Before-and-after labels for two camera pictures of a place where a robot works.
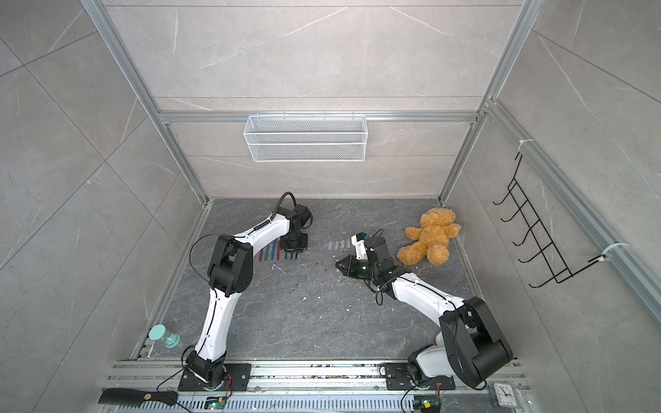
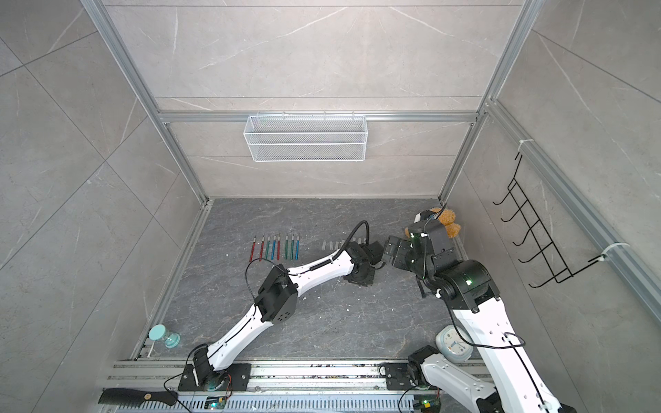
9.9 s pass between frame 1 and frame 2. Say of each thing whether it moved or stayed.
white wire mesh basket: stayed
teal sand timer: stayed
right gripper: moved
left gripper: moved
